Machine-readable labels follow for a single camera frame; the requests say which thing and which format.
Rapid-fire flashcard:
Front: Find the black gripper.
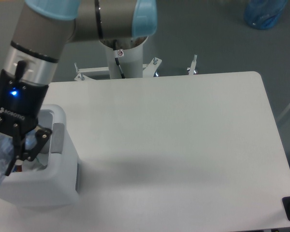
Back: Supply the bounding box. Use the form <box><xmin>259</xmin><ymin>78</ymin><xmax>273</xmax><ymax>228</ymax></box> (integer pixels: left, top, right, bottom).
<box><xmin>0</xmin><ymin>60</ymin><xmax>52</xmax><ymax>176</ymax></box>

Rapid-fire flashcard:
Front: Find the clear plastic water bottle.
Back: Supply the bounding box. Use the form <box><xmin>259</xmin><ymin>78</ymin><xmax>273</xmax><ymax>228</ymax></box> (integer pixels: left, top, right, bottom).
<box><xmin>0</xmin><ymin>131</ymin><xmax>39</xmax><ymax>189</ymax></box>

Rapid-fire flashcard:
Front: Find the white paper tissue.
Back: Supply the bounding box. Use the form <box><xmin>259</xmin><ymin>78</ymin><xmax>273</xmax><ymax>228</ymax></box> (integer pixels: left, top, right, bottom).
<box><xmin>22</xmin><ymin>154</ymin><xmax>48</xmax><ymax>172</ymax></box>

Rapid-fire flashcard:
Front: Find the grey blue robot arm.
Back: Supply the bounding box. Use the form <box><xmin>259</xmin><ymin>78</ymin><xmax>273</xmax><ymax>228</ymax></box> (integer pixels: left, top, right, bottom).
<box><xmin>0</xmin><ymin>0</ymin><xmax>158</xmax><ymax>176</ymax></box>

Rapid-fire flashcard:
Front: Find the white trash can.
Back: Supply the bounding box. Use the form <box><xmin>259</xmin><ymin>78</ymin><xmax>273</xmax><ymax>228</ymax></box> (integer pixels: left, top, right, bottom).
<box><xmin>0</xmin><ymin>104</ymin><xmax>80</xmax><ymax>207</ymax></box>

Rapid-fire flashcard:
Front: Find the colourful snack wrapper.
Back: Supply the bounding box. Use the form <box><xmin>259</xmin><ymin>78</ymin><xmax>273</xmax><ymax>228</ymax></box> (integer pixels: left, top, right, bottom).
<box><xmin>12</xmin><ymin>160</ymin><xmax>23</xmax><ymax>173</ymax></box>

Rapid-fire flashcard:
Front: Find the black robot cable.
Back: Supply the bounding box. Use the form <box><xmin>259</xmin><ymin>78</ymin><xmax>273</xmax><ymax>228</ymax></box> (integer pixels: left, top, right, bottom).
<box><xmin>112</xmin><ymin>38</ymin><xmax>126</xmax><ymax>79</ymax></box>

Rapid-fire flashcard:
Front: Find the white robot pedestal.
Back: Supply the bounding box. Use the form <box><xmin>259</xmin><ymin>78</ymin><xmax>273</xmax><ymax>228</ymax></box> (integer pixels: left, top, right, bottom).
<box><xmin>73</xmin><ymin>35</ymin><xmax>199</xmax><ymax>82</ymax></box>

